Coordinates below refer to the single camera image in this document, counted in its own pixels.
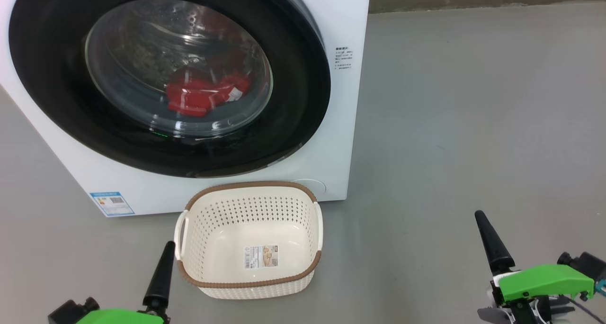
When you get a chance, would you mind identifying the cream laundry basket brown rim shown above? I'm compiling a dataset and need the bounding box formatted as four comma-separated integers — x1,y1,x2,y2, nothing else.
174,181,324,300

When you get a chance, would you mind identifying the small printed text warning label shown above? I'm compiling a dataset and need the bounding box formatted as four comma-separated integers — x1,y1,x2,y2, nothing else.
335,46,353,71

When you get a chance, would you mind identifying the round white filter cover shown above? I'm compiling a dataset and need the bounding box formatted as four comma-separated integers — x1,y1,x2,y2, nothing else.
291,179,327,204

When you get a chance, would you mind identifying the white front-load washing machine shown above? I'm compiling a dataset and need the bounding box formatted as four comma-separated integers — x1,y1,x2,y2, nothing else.
0,0,371,218

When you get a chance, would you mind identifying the washing machine glass door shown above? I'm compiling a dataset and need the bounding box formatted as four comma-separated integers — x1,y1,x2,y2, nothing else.
9,0,331,179

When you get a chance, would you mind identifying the product label sticker with barcode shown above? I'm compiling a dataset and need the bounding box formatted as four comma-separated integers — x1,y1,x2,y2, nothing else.
244,245,279,269

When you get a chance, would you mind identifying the blue energy label sticker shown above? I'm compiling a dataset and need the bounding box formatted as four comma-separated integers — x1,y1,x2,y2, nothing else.
90,191,135,216

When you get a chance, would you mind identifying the thin black cable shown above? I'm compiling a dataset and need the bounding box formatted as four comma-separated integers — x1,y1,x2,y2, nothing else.
566,296,606,324

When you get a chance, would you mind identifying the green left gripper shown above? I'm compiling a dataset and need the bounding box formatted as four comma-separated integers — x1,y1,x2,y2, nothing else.
85,241,176,324

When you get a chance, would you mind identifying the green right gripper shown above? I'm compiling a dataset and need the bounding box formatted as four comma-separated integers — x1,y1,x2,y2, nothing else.
475,210,595,324

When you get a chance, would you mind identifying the red garment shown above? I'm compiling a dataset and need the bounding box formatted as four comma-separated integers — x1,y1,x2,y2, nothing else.
166,66,251,117

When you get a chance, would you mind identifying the stainless steel washing machine drum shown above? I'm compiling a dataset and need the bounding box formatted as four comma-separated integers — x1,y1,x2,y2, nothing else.
88,0,273,136

